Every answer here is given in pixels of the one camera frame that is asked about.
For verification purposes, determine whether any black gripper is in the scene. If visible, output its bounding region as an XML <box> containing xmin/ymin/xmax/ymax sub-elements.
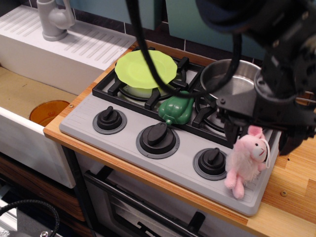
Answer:
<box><xmin>216</xmin><ymin>91</ymin><xmax>316</xmax><ymax>156</ymax></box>

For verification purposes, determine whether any pink stuffed rabbit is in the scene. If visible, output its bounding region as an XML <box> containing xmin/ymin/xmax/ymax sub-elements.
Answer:
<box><xmin>224</xmin><ymin>125</ymin><xmax>271</xmax><ymax>199</ymax></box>

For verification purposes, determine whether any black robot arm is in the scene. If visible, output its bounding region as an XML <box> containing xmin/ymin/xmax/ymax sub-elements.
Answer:
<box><xmin>196</xmin><ymin>0</ymin><xmax>316</xmax><ymax>155</ymax></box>

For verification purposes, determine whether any black right stove knob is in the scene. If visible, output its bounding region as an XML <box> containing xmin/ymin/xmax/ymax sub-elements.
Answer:
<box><xmin>193</xmin><ymin>148</ymin><xmax>227</xmax><ymax>181</ymax></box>

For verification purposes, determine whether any black stove knob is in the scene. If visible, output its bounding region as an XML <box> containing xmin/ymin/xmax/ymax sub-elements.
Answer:
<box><xmin>136</xmin><ymin>122</ymin><xmax>180</xmax><ymax>159</ymax></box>
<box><xmin>193</xmin><ymin>148</ymin><xmax>227</xmax><ymax>181</ymax></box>
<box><xmin>92</xmin><ymin>106</ymin><xmax>127</xmax><ymax>135</ymax></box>

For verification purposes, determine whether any black stove grate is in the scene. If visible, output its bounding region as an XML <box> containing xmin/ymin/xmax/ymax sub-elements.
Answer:
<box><xmin>92</xmin><ymin>57</ymin><xmax>232</xmax><ymax>148</ymax></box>

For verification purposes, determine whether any stainless steel pot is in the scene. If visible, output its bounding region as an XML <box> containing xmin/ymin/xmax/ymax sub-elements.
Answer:
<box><xmin>200</xmin><ymin>59</ymin><xmax>261</xmax><ymax>99</ymax></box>

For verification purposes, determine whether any grey toy stove top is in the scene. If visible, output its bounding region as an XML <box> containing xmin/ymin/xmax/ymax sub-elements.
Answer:
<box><xmin>59</xmin><ymin>50</ymin><xmax>272</xmax><ymax>216</ymax></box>

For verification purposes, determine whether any green toy bell pepper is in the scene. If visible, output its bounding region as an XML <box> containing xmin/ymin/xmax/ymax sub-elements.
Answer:
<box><xmin>158</xmin><ymin>96</ymin><xmax>194</xmax><ymax>125</ymax></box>

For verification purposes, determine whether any black middle stove knob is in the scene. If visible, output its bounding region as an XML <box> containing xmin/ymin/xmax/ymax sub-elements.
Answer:
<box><xmin>136</xmin><ymin>122</ymin><xmax>180</xmax><ymax>159</ymax></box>

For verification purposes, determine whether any light green plastic plate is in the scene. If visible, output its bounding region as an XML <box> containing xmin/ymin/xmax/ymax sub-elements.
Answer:
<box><xmin>115</xmin><ymin>50</ymin><xmax>177</xmax><ymax>89</ymax></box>

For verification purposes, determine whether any black left stove knob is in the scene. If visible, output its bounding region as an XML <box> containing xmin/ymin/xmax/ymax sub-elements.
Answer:
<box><xmin>92</xmin><ymin>106</ymin><xmax>127</xmax><ymax>135</ymax></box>

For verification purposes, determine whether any toy oven door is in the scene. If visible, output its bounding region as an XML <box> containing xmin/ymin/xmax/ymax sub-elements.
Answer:
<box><xmin>83</xmin><ymin>166</ymin><xmax>250</xmax><ymax>237</ymax></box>

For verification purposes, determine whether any orange plastic bowl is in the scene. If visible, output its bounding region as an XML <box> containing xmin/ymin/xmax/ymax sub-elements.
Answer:
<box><xmin>29</xmin><ymin>100</ymin><xmax>70</xmax><ymax>126</ymax></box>

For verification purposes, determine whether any grey toy faucet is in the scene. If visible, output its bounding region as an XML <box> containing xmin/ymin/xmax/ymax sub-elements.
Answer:
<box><xmin>37</xmin><ymin>0</ymin><xmax>75</xmax><ymax>41</ymax></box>

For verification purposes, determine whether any white toy sink unit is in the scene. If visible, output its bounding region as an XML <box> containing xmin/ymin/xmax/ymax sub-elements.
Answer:
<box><xmin>0</xmin><ymin>5</ymin><xmax>135</xmax><ymax>188</ymax></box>

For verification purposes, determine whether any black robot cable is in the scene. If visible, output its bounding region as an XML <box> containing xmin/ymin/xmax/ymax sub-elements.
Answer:
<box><xmin>124</xmin><ymin>0</ymin><xmax>244</xmax><ymax>101</ymax></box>

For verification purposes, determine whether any black braided cable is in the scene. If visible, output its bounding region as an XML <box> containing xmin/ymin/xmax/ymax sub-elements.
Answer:
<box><xmin>0</xmin><ymin>199</ymin><xmax>60</xmax><ymax>237</ymax></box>

